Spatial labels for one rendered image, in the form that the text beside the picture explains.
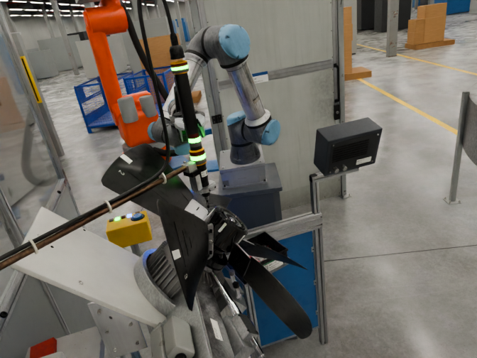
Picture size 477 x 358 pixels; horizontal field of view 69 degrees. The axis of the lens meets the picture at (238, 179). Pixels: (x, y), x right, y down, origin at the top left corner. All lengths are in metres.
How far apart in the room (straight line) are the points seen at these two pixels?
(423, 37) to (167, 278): 12.66
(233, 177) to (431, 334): 1.43
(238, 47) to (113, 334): 0.99
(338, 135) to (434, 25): 11.88
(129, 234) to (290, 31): 2.10
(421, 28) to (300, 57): 10.30
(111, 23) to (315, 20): 2.63
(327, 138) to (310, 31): 1.66
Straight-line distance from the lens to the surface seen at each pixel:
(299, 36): 3.02
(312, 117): 3.17
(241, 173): 1.67
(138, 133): 4.78
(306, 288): 1.94
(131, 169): 1.00
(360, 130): 1.59
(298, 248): 1.76
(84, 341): 1.36
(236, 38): 1.33
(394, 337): 2.33
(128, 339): 1.08
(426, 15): 13.21
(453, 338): 2.40
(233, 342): 0.89
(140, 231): 1.45
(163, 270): 0.98
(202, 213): 1.02
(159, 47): 8.91
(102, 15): 4.81
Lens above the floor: 1.74
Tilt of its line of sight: 25 degrees down
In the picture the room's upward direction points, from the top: 9 degrees counter-clockwise
